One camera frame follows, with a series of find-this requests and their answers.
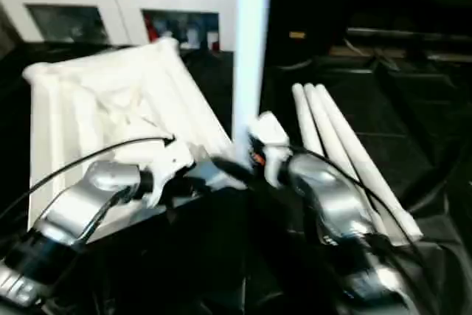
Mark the white plastic table top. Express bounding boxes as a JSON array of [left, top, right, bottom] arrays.
[[21, 37, 246, 233]]

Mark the white plastic table leg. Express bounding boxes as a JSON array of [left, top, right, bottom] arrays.
[[314, 84, 424, 239], [231, 0, 276, 170], [303, 84, 409, 246], [291, 84, 327, 159]]

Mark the white cup with red label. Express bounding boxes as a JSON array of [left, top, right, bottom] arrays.
[[206, 30, 221, 52]]

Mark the black plastic mat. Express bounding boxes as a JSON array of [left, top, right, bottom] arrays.
[[0, 40, 472, 315]]

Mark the black case with label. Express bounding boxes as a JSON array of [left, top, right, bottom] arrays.
[[272, 0, 350, 69]]

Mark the red white bottle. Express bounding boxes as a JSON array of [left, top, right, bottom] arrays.
[[144, 14, 159, 43]]

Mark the black television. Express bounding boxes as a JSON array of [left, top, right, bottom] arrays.
[[346, 0, 472, 41]]

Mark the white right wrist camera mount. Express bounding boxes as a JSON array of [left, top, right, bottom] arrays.
[[248, 111, 293, 187]]

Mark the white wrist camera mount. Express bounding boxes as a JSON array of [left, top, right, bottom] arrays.
[[248, 111, 293, 187], [141, 136, 195, 210]]

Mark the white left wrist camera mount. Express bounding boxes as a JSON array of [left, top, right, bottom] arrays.
[[141, 136, 195, 210]]

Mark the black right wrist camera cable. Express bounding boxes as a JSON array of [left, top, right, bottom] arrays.
[[291, 148, 445, 315]]

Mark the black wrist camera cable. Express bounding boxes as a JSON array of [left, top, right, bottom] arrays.
[[291, 148, 445, 315], [0, 135, 177, 221]]

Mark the black left wrist camera cable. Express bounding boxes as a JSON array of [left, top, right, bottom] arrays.
[[0, 135, 177, 221]]

